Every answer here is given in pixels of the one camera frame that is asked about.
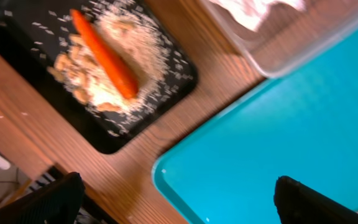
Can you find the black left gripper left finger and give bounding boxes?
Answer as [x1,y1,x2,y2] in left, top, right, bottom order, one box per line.
[0,172,85,224]

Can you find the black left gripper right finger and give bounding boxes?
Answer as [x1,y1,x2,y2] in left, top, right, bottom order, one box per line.
[273,176,358,224]

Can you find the orange carrot piece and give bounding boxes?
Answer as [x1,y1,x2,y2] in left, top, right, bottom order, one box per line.
[70,9,139,99]

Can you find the white paper napkin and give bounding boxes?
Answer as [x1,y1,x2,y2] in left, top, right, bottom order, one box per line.
[210,0,306,32]

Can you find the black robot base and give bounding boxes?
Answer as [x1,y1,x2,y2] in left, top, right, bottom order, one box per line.
[25,167,117,224]

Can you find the black food waste tray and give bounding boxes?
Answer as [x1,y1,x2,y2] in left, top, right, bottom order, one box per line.
[0,0,199,155]

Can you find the teal plastic tray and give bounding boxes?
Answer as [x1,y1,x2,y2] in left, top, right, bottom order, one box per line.
[152,29,358,223]

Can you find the clear plastic bin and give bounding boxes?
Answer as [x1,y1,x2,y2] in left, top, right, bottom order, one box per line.
[201,0,358,78]

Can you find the rice and peanut scraps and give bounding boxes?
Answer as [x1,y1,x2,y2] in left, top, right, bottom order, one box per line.
[0,0,195,138]

